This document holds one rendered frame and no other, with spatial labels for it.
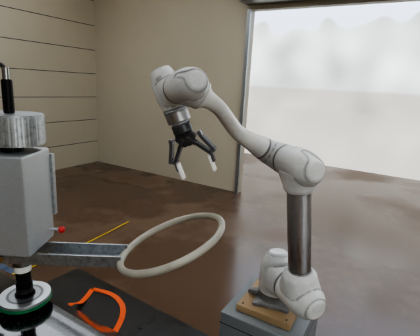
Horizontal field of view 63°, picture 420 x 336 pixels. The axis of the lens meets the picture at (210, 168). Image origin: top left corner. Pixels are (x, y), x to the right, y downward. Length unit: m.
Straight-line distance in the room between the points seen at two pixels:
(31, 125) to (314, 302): 1.34
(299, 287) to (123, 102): 6.54
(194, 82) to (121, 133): 6.73
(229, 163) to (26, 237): 5.00
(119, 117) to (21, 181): 6.37
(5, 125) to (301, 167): 1.10
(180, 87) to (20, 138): 0.68
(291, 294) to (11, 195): 1.21
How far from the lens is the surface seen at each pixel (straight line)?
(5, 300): 1.83
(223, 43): 6.24
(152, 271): 1.30
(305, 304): 1.58
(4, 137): 1.48
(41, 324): 1.73
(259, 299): 1.85
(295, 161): 1.32
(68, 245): 1.69
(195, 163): 6.61
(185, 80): 1.08
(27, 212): 1.53
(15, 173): 1.49
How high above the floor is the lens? 1.89
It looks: 14 degrees down
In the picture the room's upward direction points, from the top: 3 degrees clockwise
